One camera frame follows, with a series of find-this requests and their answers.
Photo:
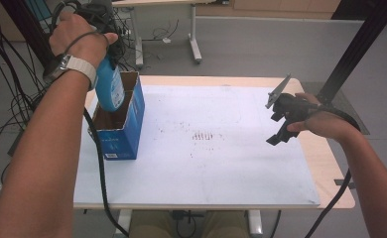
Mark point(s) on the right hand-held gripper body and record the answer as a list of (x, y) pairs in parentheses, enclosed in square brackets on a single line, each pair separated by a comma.
[(294, 107)]

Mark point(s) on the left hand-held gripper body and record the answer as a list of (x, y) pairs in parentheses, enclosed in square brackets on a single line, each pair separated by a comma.
[(97, 16)]

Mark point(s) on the blue detergent bottle white cap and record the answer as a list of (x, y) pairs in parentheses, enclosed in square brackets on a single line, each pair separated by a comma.
[(108, 86)]

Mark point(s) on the blue cardboard box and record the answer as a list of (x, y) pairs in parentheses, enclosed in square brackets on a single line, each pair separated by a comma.
[(122, 142)]

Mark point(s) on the person's left hand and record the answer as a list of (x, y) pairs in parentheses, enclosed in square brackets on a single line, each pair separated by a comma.
[(79, 39)]

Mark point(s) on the person's right hand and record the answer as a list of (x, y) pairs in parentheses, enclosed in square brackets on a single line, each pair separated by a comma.
[(327, 124)]

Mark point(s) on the white power adapter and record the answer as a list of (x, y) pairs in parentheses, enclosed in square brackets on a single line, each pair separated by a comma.
[(166, 40)]

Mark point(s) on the black tape piece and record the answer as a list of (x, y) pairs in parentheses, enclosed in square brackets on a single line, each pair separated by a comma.
[(341, 182)]

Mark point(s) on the white-legged desk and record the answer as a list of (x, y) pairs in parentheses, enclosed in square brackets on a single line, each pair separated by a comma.
[(194, 43)]

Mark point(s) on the white table mat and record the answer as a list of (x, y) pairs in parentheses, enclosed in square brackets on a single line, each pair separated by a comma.
[(198, 172)]

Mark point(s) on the white table leg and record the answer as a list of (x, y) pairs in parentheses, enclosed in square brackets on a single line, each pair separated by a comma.
[(256, 223), (124, 219)]

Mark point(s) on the person's khaki pants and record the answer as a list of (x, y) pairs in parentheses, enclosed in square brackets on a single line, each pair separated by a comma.
[(148, 226)]

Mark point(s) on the black metal post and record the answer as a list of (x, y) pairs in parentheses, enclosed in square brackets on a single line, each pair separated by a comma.
[(26, 29), (357, 46)]

